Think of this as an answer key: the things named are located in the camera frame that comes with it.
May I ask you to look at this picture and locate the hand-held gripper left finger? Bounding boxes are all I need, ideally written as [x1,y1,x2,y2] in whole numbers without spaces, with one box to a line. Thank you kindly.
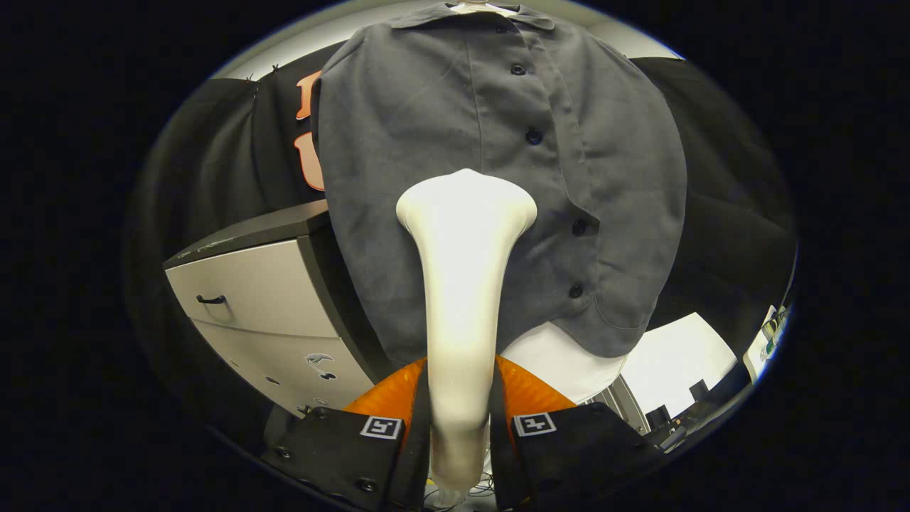
[263,358,432,511]

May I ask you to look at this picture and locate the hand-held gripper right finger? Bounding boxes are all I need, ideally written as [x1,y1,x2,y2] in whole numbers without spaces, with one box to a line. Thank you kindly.
[491,356,665,511]

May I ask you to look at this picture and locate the white garment steamer head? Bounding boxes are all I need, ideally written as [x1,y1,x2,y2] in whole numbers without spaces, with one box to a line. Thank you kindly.
[395,169,538,500]

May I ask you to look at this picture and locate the grey button-up shirt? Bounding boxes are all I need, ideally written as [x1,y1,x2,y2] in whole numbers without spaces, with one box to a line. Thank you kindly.
[311,3,689,370]

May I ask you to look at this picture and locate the white vertical ironing board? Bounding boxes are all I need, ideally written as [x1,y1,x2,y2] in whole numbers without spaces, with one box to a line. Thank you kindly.
[500,321,628,405]

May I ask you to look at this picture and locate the white table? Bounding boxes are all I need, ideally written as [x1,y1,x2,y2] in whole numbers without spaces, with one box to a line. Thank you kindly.
[620,311,739,422]

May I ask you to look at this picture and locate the grey drawer cabinet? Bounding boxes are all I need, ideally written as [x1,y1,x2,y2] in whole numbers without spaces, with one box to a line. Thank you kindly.
[163,200,379,422]

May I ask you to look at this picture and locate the white side shelf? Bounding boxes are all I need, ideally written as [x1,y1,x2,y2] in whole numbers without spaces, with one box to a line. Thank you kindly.
[742,304,794,385]

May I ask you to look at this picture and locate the small clear bottle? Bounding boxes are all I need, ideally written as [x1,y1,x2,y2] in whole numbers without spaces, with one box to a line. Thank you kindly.
[761,313,787,356]

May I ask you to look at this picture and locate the black backdrop cloth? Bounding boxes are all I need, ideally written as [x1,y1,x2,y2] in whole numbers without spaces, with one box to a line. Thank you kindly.
[127,43,797,427]

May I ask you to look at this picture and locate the tangle of floor cables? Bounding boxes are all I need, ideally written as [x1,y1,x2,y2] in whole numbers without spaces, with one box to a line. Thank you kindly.
[424,469,500,510]

